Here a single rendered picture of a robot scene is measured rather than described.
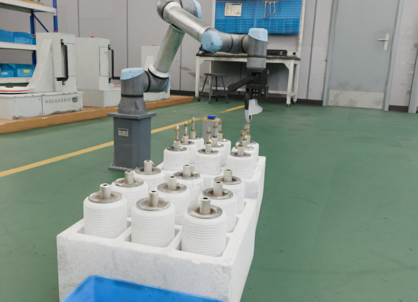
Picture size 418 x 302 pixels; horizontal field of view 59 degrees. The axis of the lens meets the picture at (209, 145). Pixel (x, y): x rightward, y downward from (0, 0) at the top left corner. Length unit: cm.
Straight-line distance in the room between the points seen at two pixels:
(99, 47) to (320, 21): 378
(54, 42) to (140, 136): 204
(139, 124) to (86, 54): 240
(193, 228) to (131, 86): 125
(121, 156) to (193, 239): 124
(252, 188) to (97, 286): 63
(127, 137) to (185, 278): 123
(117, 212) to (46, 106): 271
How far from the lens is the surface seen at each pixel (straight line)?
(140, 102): 194
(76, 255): 88
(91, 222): 87
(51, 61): 378
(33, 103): 342
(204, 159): 130
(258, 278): 107
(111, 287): 84
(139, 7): 775
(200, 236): 77
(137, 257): 81
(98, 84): 414
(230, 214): 89
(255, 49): 149
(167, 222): 81
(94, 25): 833
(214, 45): 145
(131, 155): 193
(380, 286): 115
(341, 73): 650
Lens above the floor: 55
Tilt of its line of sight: 12 degrees down
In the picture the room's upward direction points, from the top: 2 degrees clockwise
